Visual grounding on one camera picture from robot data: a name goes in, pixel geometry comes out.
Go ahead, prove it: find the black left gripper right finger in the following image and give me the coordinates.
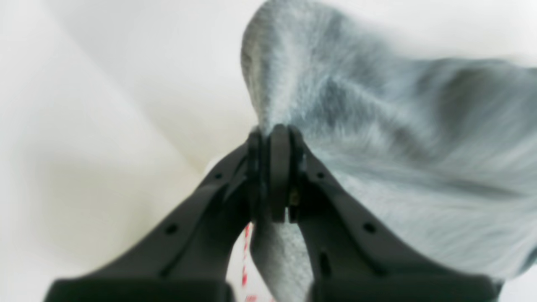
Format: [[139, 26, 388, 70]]
[[268, 125, 501, 302]]

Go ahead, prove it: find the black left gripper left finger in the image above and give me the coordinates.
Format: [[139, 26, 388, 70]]
[[45, 129, 262, 302]]

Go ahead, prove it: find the grey T-shirt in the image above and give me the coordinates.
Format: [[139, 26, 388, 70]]
[[240, 0, 537, 282]]

